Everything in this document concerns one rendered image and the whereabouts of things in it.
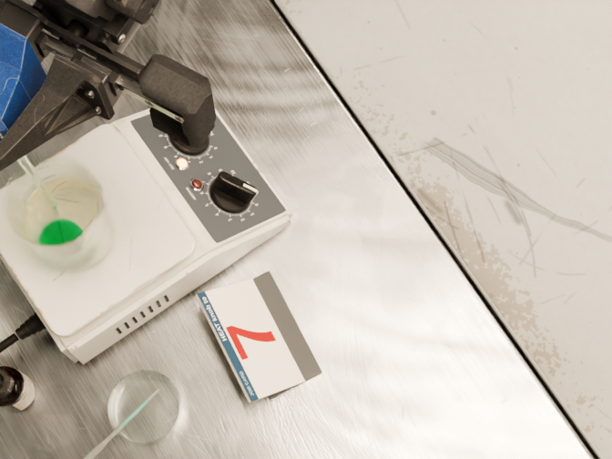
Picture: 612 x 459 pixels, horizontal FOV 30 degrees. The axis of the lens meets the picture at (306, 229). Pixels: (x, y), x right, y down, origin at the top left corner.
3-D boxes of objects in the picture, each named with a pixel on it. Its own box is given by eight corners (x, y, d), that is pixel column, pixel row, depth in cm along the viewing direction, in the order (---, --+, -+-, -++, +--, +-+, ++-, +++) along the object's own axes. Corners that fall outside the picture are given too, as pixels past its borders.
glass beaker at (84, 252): (31, 280, 81) (2, 250, 72) (29, 195, 82) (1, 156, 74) (130, 273, 81) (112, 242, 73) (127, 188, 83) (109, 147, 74)
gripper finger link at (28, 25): (20, 20, 68) (5, -11, 65) (151, 90, 67) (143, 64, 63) (1, 47, 68) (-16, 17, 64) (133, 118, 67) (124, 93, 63)
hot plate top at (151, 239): (112, 121, 84) (110, 117, 84) (203, 249, 82) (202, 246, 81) (-28, 210, 82) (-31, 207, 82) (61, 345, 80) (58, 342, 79)
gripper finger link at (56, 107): (65, 88, 69) (44, 46, 63) (116, 117, 68) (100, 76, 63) (1, 184, 67) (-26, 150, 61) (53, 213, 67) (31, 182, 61)
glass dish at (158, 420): (172, 455, 86) (168, 453, 84) (102, 435, 86) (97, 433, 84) (193, 384, 87) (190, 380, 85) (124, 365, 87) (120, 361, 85)
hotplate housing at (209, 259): (203, 100, 93) (195, 59, 86) (295, 226, 91) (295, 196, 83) (-32, 251, 90) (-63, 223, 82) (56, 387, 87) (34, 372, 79)
